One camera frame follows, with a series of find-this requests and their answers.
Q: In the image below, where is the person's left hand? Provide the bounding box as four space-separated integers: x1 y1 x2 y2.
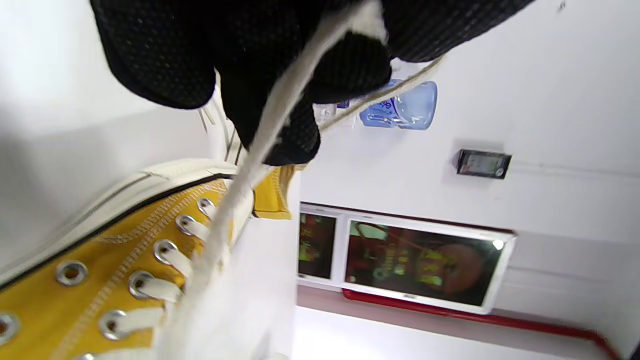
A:
90 0 536 166

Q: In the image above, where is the white shoe lace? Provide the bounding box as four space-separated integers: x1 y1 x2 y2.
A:
75 0 446 360

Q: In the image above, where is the white water dispenser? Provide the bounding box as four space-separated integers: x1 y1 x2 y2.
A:
314 97 362 128

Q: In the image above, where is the blue water bottle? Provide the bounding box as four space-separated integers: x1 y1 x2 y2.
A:
359 79 439 132

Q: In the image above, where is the glass door fire cabinet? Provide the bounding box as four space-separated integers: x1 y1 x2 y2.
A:
297 201 517 317

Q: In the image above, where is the black wall panel device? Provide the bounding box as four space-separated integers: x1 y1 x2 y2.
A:
455 148 513 181

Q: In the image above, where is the red wall pipe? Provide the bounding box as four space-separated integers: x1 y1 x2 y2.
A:
342 289 623 360

